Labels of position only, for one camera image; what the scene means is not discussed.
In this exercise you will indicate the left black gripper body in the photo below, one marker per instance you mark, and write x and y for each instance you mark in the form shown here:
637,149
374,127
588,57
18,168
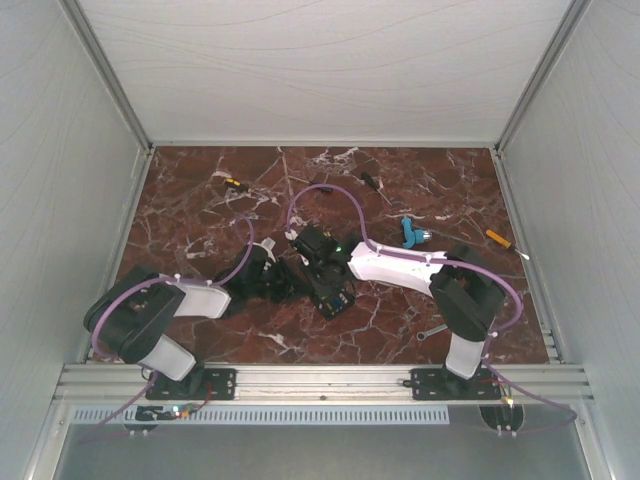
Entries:
275,283

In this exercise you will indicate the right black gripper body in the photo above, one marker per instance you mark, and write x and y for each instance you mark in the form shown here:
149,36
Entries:
319,283

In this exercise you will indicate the black fuse box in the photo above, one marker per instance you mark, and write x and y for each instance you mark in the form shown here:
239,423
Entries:
334,304

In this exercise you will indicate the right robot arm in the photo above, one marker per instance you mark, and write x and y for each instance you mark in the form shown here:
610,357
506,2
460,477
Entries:
467,299

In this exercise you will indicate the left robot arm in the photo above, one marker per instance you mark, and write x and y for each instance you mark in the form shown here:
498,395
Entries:
129,321

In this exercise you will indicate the black screwdriver middle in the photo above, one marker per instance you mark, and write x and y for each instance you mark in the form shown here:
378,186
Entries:
327,190

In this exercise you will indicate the blue plastic tool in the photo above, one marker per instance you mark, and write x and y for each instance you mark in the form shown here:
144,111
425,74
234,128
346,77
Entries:
413,236

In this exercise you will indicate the black screwdriver right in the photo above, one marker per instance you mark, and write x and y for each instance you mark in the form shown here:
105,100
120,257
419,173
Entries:
371,182

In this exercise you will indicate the yellow black screwdriver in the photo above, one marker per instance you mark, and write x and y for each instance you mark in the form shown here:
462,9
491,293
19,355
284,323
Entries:
236,185

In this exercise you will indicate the silver wrench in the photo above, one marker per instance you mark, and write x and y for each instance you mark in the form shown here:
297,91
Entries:
423,335

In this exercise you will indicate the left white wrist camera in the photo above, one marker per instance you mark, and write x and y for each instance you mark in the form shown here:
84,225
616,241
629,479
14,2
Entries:
267,246

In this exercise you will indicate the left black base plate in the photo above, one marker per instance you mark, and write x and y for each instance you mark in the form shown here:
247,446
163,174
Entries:
217,384

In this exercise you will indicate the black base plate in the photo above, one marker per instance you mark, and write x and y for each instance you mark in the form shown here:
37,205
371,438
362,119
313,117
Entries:
217,384
431,384

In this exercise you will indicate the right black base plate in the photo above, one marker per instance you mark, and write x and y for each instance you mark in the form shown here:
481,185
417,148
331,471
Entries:
431,384

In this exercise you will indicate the orange handle screwdriver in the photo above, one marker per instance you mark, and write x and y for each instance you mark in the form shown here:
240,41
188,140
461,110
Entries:
499,239

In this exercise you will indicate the aluminium mounting rail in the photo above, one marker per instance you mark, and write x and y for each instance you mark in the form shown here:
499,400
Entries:
315,384

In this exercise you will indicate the slotted grey cable duct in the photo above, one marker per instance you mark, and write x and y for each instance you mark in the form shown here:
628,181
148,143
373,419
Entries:
323,415

